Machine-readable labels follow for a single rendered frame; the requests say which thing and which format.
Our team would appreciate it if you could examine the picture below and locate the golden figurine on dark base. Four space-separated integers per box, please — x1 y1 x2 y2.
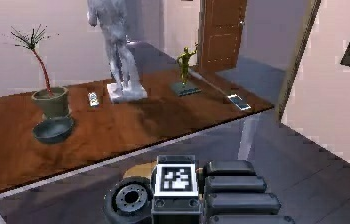
169 43 203 98

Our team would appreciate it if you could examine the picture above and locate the white remote control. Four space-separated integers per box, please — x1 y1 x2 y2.
87 91 101 108

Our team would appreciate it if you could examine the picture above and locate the potted plant with red stem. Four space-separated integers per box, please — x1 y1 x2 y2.
0 23 71 120

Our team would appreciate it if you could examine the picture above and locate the brown wooden door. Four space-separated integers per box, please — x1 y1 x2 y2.
198 0 249 73

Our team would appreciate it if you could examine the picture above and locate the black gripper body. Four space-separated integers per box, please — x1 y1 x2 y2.
103 176 155 224

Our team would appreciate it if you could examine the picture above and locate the white human statue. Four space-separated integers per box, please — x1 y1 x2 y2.
86 0 149 104

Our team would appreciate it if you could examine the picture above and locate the black phone with white rim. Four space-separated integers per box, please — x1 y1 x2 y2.
227 93 252 111

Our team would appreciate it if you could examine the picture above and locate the brown wooden table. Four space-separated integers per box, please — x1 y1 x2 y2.
0 65 275 198

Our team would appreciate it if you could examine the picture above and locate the dark grey bowl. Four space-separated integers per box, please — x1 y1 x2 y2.
32 115 75 145

